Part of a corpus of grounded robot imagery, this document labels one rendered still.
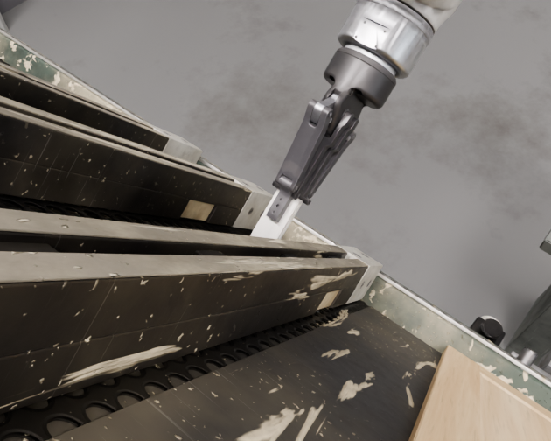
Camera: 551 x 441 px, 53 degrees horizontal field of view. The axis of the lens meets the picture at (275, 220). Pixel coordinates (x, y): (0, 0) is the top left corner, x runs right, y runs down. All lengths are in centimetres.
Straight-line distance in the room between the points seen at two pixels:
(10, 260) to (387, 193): 204
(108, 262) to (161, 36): 262
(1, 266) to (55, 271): 2
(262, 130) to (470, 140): 88
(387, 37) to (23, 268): 45
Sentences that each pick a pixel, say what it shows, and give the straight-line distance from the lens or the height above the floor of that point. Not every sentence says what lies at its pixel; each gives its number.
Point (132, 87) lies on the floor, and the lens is 264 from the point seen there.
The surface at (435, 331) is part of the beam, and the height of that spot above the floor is 89.
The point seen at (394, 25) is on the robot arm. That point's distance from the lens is 60.
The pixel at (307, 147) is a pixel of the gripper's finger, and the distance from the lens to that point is 58.
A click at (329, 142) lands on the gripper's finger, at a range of 60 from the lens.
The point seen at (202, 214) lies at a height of 109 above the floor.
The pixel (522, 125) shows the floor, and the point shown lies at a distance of 262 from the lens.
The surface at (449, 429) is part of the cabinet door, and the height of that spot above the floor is 125.
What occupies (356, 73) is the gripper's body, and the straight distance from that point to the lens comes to 60.
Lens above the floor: 177
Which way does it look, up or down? 57 degrees down
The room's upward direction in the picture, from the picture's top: straight up
